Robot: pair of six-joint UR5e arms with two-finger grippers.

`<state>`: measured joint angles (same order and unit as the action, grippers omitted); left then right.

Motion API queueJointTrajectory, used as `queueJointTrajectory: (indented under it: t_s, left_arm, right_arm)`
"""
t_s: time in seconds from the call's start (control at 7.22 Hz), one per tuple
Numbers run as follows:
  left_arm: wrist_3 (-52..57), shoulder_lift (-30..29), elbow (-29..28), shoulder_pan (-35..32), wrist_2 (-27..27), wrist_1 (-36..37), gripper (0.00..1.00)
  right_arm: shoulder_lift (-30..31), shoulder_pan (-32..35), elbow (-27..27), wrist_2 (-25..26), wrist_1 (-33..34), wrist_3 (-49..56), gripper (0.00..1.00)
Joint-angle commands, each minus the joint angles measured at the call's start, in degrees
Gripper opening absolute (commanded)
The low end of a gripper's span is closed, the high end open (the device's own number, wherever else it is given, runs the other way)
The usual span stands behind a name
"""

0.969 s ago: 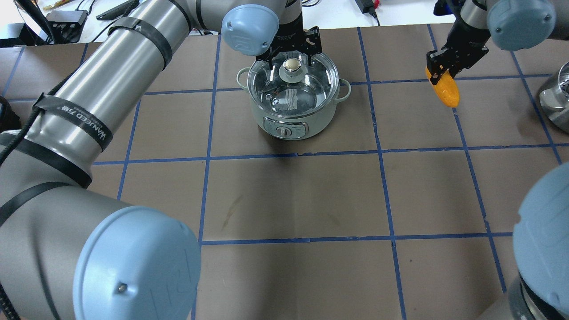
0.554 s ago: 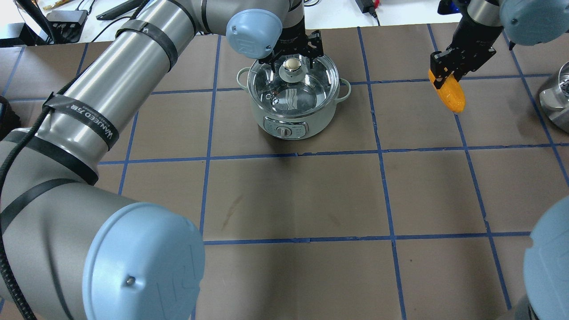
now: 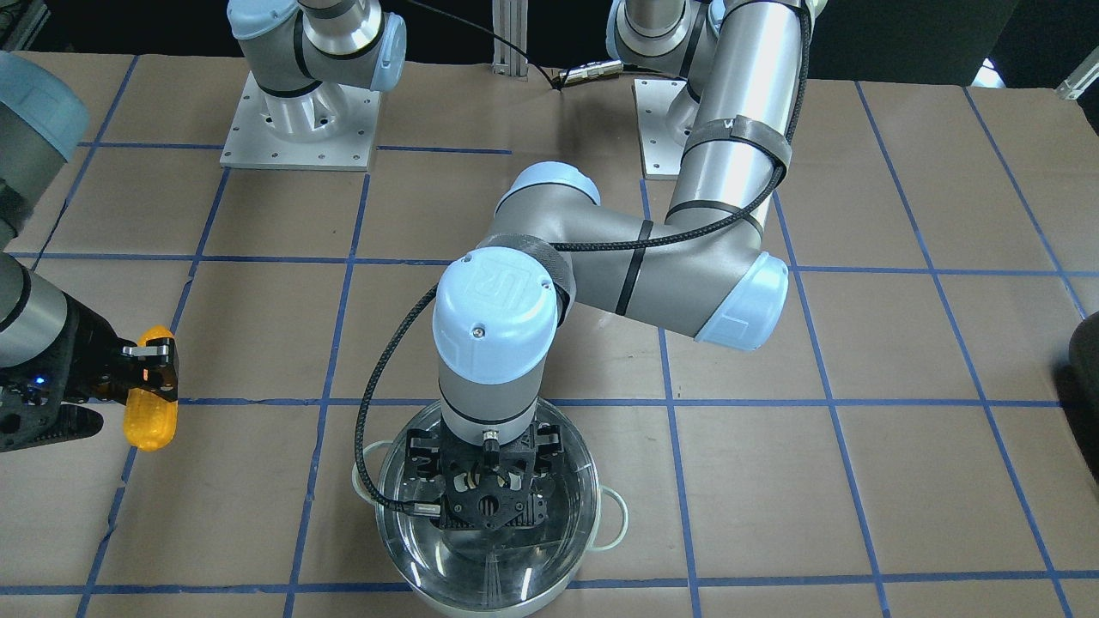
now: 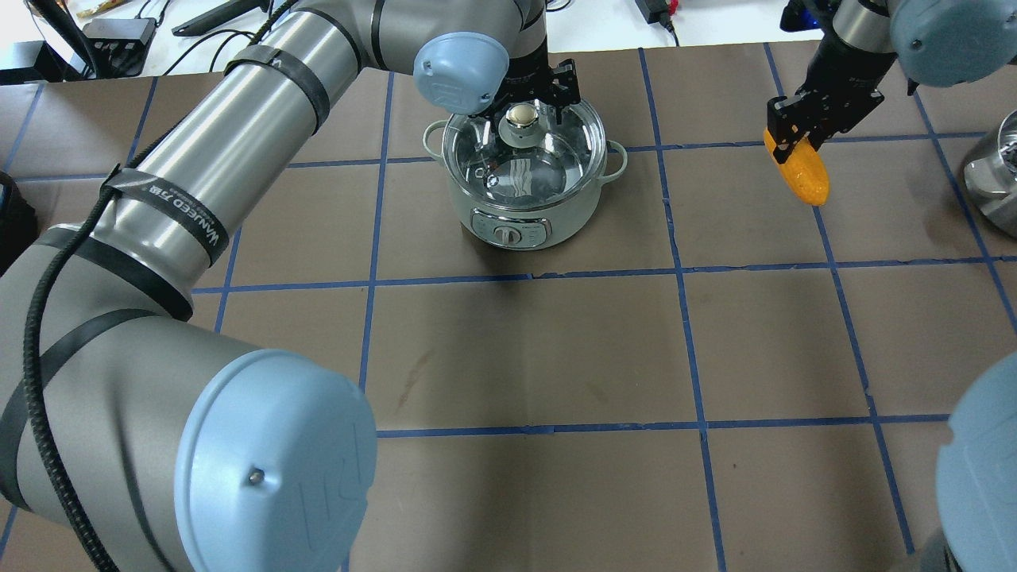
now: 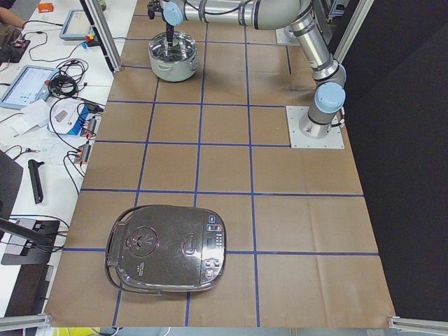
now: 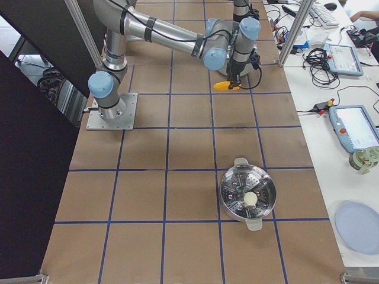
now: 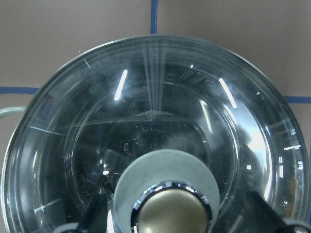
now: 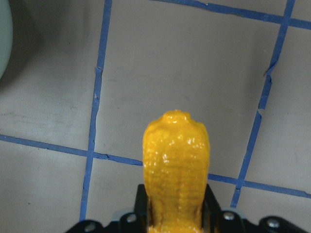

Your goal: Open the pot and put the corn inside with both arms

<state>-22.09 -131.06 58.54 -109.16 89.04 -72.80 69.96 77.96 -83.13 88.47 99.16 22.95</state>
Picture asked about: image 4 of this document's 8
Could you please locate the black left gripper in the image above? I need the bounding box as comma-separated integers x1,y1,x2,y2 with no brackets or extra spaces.
469,48,580,120

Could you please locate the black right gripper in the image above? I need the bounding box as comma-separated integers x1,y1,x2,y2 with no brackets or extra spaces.
766,33,897,165

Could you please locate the yellow corn cob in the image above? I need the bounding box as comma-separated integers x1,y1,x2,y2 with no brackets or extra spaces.
764,128,829,207

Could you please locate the glass pot lid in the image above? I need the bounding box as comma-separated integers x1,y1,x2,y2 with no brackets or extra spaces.
435,100,617,211

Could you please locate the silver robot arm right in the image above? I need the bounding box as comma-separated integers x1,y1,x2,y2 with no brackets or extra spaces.
767,1,1016,165

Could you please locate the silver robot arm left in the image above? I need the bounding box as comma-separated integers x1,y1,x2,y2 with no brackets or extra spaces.
2,1,557,571

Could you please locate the pale green electric pot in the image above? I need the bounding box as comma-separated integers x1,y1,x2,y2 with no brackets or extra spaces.
422,100,629,251

